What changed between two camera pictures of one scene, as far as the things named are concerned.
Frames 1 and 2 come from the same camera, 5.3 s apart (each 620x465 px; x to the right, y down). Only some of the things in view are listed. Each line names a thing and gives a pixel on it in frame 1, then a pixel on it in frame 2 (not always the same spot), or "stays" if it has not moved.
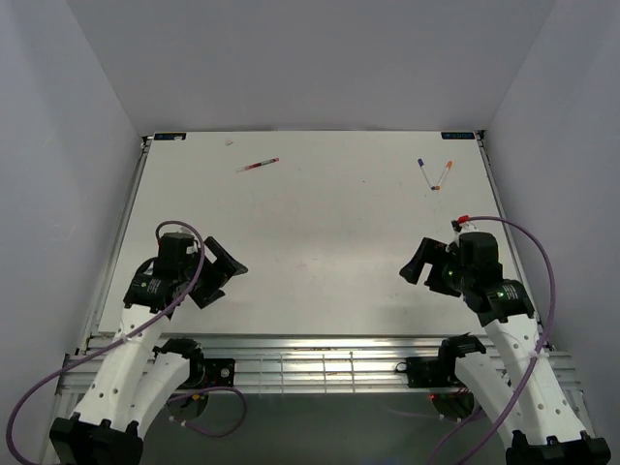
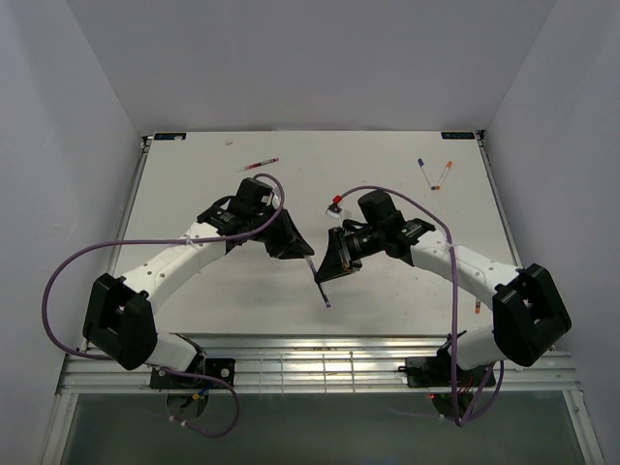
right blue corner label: [457, 135] stays
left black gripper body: [213, 275] -> [275, 234]
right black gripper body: [451, 268] -> [355, 244]
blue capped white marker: [421, 163] stays
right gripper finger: [436, 278] -> [336, 263]
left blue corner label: [170, 137] stays
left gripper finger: [202, 295] -> [291, 251]
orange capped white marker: [449, 166] stays
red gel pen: [259, 164] stays
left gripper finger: [233, 265] -> [298, 243]
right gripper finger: [423, 255] -> [333, 247]
